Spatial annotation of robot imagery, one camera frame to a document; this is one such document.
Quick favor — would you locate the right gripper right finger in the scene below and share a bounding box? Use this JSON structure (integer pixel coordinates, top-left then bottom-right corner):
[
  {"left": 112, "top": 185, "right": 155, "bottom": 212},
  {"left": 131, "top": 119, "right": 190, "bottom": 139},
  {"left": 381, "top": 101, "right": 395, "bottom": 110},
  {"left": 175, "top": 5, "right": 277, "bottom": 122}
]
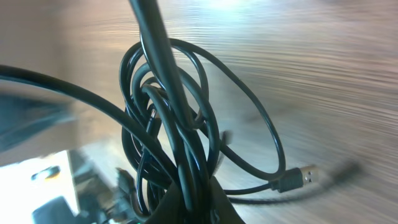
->
[{"left": 210, "top": 177, "right": 245, "bottom": 224}]

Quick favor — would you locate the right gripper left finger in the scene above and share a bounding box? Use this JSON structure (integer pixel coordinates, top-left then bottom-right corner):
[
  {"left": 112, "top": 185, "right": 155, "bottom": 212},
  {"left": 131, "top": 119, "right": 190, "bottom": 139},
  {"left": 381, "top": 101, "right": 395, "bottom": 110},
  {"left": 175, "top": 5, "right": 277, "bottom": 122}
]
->
[{"left": 145, "top": 183, "right": 185, "bottom": 224}]

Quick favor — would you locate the right camera cable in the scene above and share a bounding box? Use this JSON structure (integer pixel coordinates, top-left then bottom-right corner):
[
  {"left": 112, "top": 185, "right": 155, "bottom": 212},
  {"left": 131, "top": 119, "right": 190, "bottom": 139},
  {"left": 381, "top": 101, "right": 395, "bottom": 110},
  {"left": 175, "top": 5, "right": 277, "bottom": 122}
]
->
[{"left": 0, "top": 0, "right": 200, "bottom": 187}]

